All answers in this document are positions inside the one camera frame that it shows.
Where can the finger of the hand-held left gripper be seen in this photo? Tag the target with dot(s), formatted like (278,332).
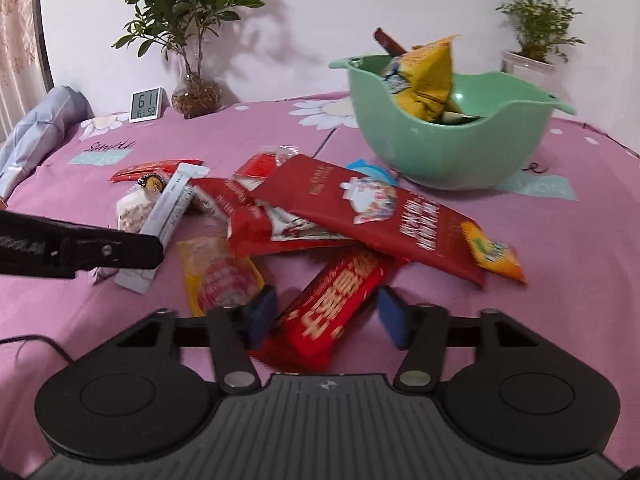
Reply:
(120,250)

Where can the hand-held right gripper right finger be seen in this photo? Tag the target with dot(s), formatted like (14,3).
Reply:
(392,315)

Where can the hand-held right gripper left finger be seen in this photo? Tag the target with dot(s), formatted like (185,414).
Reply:
(262,312)

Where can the yellow pink snack packet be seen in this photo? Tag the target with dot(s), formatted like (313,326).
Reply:
(220,272)

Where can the long red bar packet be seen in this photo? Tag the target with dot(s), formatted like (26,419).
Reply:
(335,305)

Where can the white stick sachet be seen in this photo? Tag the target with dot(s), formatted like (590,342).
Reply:
(167,205)

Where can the green plastic bowl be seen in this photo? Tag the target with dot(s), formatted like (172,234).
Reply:
(450,155)

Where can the round rice cake packet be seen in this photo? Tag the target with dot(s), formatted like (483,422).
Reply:
(132,207)

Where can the red white snack packet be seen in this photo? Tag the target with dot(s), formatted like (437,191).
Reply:
(270,232)

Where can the thin red snack packet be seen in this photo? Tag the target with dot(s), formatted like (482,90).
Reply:
(145,170)

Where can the large red snack packet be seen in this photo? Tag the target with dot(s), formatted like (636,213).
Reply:
(370,205)

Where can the dark red snack packet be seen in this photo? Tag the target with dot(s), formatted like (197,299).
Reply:
(220,195)

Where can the small orange yellow packet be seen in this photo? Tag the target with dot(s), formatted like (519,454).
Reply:
(492,255)

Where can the blue-grey folded cloth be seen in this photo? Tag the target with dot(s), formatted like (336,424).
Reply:
(35,130)

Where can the light blue snack packet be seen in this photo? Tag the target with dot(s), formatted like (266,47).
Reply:
(372,170)

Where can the white digital clock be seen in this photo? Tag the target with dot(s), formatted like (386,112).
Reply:
(146,104)

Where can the small red clear packet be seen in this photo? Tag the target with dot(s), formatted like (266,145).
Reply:
(262,162)

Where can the pink floral tablecloth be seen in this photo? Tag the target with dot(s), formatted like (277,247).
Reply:
(550,245)

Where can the dark white small packet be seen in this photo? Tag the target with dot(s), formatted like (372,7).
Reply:
(457,117)

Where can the beige patterned curtain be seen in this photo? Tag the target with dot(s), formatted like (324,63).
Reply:
(15,25)

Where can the leafy plant in glass vase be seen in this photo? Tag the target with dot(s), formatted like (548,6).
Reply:
(172,20)

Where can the brown stick packet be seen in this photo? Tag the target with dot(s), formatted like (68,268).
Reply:
(390,42)

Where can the thin plant in white pot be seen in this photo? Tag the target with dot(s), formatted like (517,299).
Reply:
(535,15)

